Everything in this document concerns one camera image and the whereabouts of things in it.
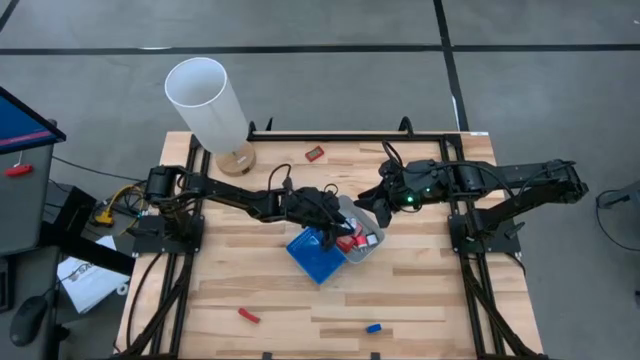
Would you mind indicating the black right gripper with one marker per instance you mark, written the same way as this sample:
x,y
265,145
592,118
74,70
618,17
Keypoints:
x,y
420,182

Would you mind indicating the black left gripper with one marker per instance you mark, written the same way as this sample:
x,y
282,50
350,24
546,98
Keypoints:
x,y
312,205

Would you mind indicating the red wall charger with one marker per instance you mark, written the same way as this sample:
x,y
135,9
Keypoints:
x,y
361,241
345,244

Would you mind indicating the white charger black end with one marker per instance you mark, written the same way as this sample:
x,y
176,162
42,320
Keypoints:
x,y
371,239

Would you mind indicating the small blue charger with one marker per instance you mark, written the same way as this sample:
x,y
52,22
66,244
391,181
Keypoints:
x,y
373,328

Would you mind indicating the small red bar-shaped item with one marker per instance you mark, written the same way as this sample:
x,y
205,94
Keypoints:
x,y
248,315

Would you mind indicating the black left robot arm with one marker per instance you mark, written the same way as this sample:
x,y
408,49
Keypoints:
x,y
230,197

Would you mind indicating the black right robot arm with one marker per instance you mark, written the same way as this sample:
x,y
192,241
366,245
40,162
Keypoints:
x,y
525,172

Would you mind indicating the grey plastic bin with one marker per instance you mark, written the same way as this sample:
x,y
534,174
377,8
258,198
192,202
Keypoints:
x,y
377,226

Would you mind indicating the small red white item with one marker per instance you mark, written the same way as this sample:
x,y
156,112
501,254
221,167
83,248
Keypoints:
x,y
357,229

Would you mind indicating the blue plastic basket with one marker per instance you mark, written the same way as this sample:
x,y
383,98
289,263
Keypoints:
x,y
312,260

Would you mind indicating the small red framed device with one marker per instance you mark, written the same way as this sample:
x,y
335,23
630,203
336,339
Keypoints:
x,y
314,153

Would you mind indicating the white shade lamp wooden base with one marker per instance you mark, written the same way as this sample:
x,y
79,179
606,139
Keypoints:
x,y
210,105

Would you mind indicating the white paper booklet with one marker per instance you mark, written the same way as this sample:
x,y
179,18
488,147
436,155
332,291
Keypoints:
x,y
90,280

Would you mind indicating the black computer mouse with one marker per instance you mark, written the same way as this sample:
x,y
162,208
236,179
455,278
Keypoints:
x,y
27,320

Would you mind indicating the blue monitor screen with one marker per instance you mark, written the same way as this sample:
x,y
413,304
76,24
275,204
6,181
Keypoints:
x,y
22,120

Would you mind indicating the black aluminium table frame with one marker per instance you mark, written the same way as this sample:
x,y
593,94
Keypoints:
x,y
350,137

